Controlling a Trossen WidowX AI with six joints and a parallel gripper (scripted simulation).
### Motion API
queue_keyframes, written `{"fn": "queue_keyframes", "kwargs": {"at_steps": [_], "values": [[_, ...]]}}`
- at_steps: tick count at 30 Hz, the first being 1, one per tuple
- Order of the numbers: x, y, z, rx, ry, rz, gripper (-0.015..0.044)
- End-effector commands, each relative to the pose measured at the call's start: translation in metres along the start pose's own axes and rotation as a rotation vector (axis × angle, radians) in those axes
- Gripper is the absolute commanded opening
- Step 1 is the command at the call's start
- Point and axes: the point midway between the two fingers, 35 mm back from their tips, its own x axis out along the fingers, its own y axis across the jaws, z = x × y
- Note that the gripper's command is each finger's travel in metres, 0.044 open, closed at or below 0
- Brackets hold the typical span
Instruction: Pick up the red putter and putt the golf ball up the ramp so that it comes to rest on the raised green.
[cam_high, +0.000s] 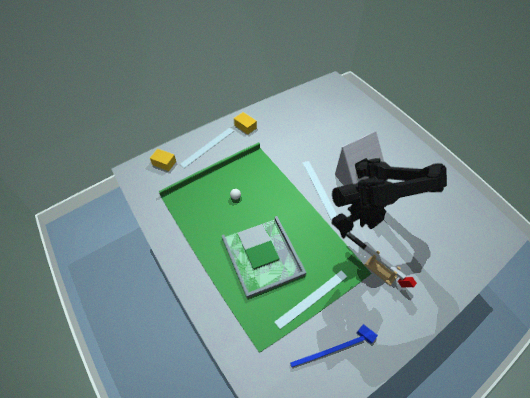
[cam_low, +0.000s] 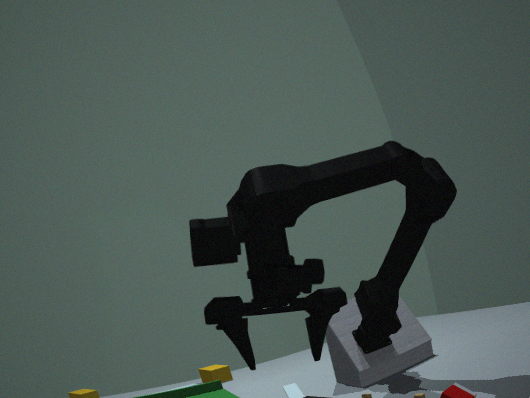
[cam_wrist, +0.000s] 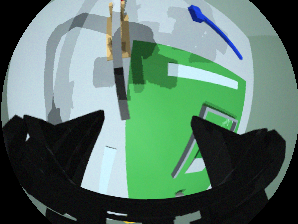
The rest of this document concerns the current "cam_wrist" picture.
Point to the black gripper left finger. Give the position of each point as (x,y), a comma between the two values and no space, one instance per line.
(70,143)

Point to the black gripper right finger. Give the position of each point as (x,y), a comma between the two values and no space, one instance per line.
(221,149)

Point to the green flat mat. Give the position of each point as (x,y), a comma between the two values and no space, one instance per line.
(161,108)

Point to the pale blue flat bar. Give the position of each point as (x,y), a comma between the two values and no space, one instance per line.
(181,70)
(106,168)

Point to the blue putter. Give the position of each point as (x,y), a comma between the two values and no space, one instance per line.
(198,17)

